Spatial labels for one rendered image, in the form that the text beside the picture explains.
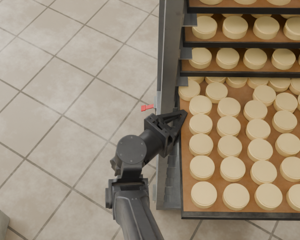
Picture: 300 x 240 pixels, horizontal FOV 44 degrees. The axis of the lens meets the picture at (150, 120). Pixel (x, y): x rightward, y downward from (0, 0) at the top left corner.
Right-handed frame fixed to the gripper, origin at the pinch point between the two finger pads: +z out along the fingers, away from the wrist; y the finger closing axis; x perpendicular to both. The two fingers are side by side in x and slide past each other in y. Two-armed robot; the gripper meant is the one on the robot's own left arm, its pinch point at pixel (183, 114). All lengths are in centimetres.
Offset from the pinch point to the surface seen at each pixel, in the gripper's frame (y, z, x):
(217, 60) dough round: -7.1, 12.2, -1.5
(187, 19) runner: -23.5, 3.1, -4.4
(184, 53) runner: -14.5, 3.2, -4.4
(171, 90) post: -3.7, 0.9, -4.7
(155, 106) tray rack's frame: 86, 38, -44
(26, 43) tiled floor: 99, 20, -137
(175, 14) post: -26.1, 0.5, -5.1
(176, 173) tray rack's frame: 83, 18, -11
